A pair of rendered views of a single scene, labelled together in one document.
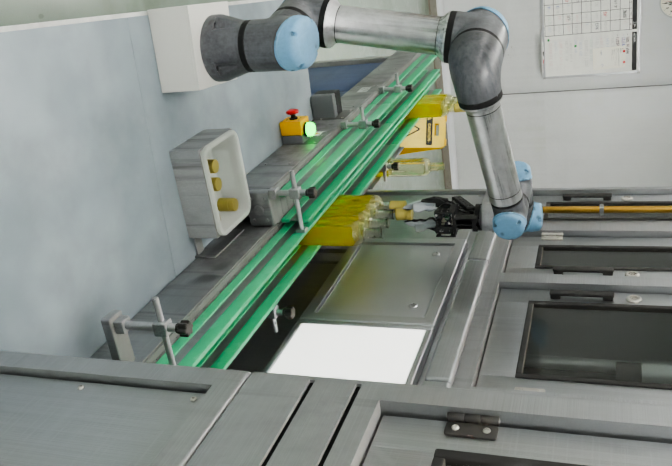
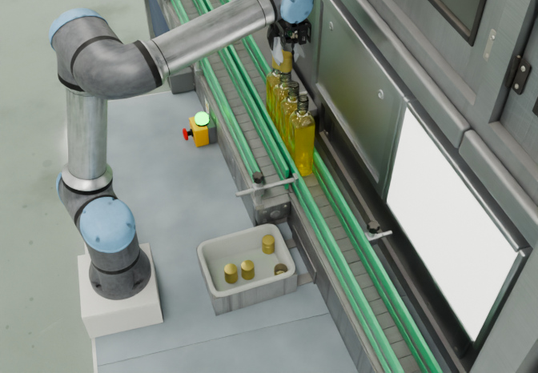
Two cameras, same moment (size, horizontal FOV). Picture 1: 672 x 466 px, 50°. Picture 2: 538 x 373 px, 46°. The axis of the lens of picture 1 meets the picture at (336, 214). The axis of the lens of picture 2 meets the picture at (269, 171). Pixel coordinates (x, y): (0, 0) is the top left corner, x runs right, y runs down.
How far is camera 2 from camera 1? 0.79 m
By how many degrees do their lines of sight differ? 27
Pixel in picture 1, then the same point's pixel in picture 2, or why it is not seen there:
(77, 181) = not seen: outside the picture
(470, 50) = (94, 88)
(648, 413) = (507, 341)
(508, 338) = (428, 16)
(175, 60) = (133, 318)
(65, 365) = not seen: outside the picture
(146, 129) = (194, 346)
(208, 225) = (284, 282)
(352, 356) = (423, 192)
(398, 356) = (429, 154)
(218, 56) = (126, 286)
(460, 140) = not seen: outside the picture
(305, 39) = (102, 221)
